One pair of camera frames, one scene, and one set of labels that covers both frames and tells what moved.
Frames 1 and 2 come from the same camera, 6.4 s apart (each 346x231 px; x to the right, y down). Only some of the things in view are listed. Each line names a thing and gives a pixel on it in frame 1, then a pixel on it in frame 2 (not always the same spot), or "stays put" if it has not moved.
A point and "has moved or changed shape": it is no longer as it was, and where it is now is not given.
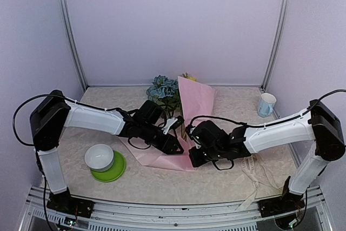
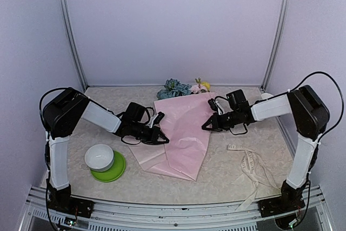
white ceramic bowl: x=99 y=157 stays put
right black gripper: x=196 y=161 -> x=217 y=124
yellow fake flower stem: x=191 y=78 -> x=207 y=84
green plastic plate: x=113 y=173 stays put
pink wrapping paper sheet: x=196 y=100 has moved or changed shape
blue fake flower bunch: x=165 y=91 has moved or changed shape
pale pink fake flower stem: x=183 y=132 -> x=196 y=88
